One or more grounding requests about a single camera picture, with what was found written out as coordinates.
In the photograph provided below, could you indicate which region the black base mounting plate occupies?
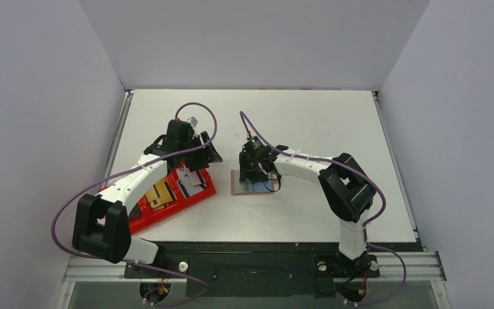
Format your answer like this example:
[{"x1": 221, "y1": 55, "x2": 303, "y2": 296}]
[{"x1": 123, "y1": 241, "x2": 423, "y2": 299}]

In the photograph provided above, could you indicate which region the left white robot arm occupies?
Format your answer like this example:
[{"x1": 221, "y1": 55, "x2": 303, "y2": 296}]
[{"x1": 72, "y1": 118, "x2": 223, "y2": 264}]

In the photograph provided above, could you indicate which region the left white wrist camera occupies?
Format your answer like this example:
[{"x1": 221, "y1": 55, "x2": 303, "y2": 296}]
[{"x1": 187, "y1": 117, "x2": 198, "y2": 128}]

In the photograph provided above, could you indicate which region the red three-compartment bin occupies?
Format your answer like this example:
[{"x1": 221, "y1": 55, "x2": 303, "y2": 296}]
[{"x1": 98, "y1": 164, "x2": 217, "y2": 236}]

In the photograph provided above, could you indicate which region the gold cards stack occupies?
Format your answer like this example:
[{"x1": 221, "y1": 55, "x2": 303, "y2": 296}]
[{"x1": 145, "y1": 178, "x2": 176, "y2": 211}]

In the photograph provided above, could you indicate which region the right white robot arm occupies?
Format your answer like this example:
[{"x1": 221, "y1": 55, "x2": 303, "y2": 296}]
[{"x1": 239, "y1": 136, "x2": 376, "y2": 261}]

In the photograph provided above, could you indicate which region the silver mirrored card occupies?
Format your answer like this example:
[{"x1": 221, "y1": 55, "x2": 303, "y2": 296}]
[{"x1": 176, "y1": 167, "x2": 207, "y2": 198}]

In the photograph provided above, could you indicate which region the aluminium frame rail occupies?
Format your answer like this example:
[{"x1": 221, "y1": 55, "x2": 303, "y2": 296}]
[{"x1": 56, "y1": 252, "x2": 450, "y2": 308}]

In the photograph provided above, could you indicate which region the tan leather card holder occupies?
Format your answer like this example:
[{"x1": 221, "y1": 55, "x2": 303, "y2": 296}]
[{"x1": 230, "y1": 170, "x2": 280, "y2": 196}]

